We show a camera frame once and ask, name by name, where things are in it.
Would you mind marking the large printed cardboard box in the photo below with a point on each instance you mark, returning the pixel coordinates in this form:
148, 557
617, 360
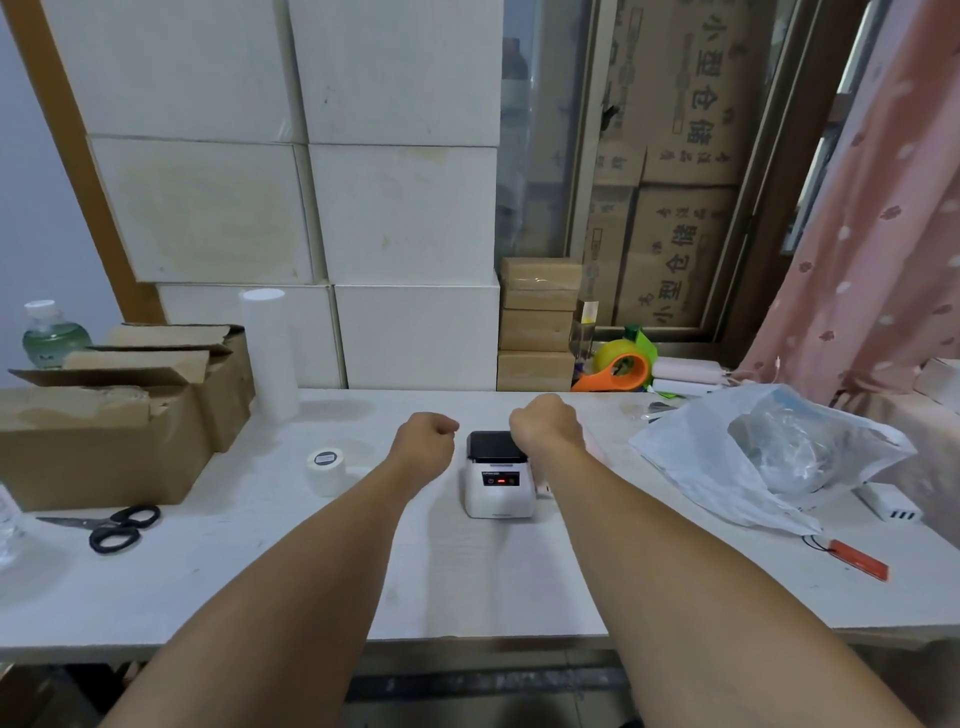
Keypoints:
690, 90
675, 255

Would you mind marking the black scissors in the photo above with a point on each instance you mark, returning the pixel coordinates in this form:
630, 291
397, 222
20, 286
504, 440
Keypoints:
112, 526

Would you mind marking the small white label roll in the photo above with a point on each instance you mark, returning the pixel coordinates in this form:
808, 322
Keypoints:
328, 472

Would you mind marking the orange wooden beam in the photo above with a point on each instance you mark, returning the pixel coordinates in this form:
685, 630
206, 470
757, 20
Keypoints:
82, 172

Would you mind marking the red tag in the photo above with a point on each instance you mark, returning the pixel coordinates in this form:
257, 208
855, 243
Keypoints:
859, 559

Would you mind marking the person's right fingers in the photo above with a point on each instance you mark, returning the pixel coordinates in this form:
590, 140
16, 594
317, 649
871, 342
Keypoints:
516, 429

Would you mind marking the person's left forearm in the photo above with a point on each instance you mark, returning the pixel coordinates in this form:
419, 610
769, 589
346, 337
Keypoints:
300, 600

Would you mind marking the white power strip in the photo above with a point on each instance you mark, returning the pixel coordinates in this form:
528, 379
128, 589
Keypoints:
889, 504

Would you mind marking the person's left fingers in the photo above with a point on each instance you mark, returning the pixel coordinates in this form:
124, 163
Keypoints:
445, 427

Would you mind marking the open brown cardboard box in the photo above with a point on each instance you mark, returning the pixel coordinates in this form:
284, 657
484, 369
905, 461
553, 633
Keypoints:
112, 435

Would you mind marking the pink roll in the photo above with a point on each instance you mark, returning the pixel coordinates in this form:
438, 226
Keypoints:
690, 370

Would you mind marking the person's right hand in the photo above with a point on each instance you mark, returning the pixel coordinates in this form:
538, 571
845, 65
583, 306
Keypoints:
549, 427

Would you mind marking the white plastic bag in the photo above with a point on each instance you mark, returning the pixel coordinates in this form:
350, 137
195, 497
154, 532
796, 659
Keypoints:
750, 457

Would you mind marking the person's left hand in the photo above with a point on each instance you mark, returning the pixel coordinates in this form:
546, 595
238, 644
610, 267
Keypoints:
421, 450

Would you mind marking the tall white paper roll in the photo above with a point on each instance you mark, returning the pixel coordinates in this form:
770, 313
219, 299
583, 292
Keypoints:
270, 352

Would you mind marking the window frame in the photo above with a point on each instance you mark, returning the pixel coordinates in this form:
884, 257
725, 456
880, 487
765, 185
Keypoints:
757, 225

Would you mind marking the clear plastic container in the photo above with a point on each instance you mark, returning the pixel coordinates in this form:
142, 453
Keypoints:
7, 525

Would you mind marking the pink patterned curtain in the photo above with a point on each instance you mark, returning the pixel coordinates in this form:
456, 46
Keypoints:
877, 247

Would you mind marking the orange tape dispenser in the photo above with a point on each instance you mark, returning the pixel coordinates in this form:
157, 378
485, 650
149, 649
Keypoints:
619, 367

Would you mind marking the small clear glass bottle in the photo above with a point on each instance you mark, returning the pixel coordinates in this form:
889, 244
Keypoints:
583, 330

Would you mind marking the person's right forearm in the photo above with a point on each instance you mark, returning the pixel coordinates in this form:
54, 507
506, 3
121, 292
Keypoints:
675, 600

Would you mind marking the stack of white boxes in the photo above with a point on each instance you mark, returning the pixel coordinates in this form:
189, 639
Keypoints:
390, 210

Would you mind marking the white label printer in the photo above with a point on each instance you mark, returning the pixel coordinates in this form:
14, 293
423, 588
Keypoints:
499, 484

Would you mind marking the green water bottle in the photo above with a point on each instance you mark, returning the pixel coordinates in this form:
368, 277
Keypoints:
54, 337

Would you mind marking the small brown cardboard box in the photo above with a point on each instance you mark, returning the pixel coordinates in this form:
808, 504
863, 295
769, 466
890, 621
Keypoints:
540, 273
536, 330
534, 371
540, 300

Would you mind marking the white box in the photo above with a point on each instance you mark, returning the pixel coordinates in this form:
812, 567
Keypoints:
939, 384

